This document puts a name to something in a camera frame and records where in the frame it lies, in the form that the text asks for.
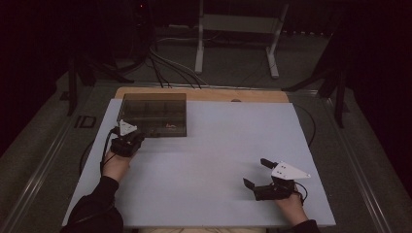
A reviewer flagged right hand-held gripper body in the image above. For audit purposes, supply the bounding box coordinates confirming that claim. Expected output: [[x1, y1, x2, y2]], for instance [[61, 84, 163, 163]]
[[252, 160, 312, 202]]

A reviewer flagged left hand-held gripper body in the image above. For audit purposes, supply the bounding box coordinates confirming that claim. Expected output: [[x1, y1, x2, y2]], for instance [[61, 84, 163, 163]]
[[110, 118, 141, 158]]

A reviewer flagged dark transparent drawer box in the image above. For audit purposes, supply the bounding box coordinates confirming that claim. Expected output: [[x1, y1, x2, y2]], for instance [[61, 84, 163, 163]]
[[116, 92, 188, 139]]

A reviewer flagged person's left hand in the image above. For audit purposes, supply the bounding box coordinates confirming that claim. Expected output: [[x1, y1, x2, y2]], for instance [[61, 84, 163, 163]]
[[101, 154, 132, 183]]

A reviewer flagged person's right hand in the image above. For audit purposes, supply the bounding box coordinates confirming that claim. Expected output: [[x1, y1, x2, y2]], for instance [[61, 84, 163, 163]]
[[274, 191, 309, 227]]

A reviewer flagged white board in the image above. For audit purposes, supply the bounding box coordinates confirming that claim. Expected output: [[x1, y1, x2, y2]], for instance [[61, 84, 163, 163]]
[[61, 98, 337, 228]]

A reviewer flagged black stand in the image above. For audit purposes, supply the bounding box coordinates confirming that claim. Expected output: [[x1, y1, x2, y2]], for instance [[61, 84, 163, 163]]
[[281, 28, 350, 129], [66, 57, 135, 117]]

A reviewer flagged white metal stand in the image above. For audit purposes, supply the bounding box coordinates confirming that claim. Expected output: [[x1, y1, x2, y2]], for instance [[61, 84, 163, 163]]
[[193, 0, 290, 80]]

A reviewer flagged left hand-held gripper cable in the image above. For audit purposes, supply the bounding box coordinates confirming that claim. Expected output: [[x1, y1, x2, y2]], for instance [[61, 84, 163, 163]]
[[99, 126, 120, 176]]

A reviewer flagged hand-held gripper cable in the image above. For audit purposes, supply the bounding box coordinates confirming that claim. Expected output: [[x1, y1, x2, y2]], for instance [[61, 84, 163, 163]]
[[99, 126, 120, 176], [292, 182, 309, 206]]

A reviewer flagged right hand-held gripper cable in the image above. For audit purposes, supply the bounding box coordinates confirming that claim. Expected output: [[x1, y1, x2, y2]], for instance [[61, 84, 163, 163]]
[[292, 182, 309, 206]]

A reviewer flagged black cable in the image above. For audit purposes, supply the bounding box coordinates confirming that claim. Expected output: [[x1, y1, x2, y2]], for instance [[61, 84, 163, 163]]
[[79, 140, 95, 178], [292, 103, 317, 149]]

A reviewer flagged bundle of floor cables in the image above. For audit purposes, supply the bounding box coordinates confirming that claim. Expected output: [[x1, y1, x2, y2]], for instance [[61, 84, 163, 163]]
[[147, 45, 210, 90]]

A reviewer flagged metal floor rail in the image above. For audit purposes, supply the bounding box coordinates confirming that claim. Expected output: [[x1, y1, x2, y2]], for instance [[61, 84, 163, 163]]
[[322, 96, 395, 233], [0, 86, 98, 233]]

